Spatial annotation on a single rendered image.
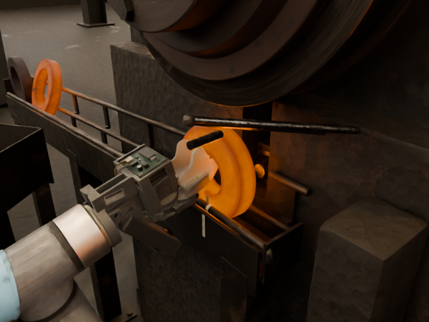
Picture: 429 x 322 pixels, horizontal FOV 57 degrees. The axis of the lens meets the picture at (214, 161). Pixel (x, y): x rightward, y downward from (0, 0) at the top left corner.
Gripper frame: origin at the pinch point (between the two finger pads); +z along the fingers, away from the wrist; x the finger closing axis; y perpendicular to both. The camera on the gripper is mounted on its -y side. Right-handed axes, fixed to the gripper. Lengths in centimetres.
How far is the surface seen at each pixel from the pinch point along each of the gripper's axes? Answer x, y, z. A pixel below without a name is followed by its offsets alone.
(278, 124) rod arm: -16.3, 13.1, -1.3
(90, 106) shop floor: 251, -93, 57
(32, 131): 43.8, -1.3, -15.9
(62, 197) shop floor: 132, -77, -8
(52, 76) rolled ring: 79, -4, 1
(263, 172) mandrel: -4.7, -3.9, 5.6
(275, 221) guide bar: -11.6, -6.3, 0.4
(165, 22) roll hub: -8.3, 25.2, -6.8
